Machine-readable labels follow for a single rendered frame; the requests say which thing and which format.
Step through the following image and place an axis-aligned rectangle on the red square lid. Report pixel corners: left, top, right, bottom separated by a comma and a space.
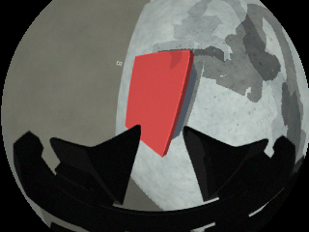
126, 50, 194, 157

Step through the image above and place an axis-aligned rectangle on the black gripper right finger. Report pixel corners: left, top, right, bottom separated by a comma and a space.
183, 126, 268, 202

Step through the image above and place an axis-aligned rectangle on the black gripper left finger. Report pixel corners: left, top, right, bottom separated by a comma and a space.
50, 125, 141, 206

